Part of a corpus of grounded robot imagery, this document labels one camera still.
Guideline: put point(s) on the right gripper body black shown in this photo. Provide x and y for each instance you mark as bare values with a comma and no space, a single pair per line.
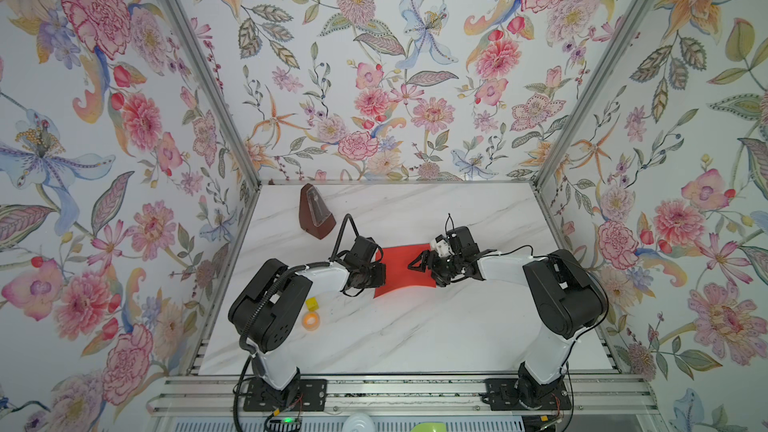
443,268

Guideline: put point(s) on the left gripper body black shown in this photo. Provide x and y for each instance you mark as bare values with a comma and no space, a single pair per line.
364,273

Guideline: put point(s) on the red square paper sheet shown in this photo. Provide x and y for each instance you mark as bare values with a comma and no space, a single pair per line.
397,273

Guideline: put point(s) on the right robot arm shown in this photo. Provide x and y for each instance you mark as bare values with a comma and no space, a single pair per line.
568,301

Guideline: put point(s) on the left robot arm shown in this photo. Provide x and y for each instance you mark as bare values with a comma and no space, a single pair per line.
266,311

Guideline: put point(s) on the yellow block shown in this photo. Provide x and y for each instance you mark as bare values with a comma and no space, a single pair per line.
312,304

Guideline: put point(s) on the brown wooden metronome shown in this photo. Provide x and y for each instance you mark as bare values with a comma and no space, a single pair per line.
315,218

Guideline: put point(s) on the white round object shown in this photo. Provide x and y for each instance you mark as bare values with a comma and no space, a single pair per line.
359,422

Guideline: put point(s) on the green object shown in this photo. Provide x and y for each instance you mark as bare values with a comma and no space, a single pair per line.
429,427

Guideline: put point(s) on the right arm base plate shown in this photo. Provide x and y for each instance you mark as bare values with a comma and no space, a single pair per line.
511,394

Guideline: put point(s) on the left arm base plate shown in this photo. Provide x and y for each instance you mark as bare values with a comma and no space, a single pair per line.
307,395

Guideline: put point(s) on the aluminium front rail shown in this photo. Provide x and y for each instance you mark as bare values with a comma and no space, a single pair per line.
588,393

